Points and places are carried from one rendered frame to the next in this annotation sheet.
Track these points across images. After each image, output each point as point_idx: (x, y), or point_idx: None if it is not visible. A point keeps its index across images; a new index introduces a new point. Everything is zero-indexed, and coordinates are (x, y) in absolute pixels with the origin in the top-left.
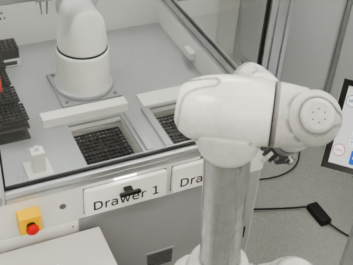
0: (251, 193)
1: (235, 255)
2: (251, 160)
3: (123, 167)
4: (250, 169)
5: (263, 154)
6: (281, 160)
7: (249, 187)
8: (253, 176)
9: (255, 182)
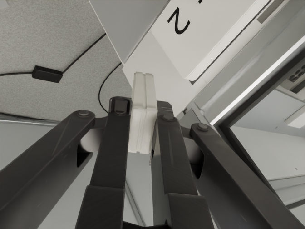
0: (107, 15)
1: None
2: (155, 65)
3: None
4: (141, 49)
5: (162, 107)
6: (39, 184)
7: (118, 20)
8: (125, 42)
9: (115, 35)
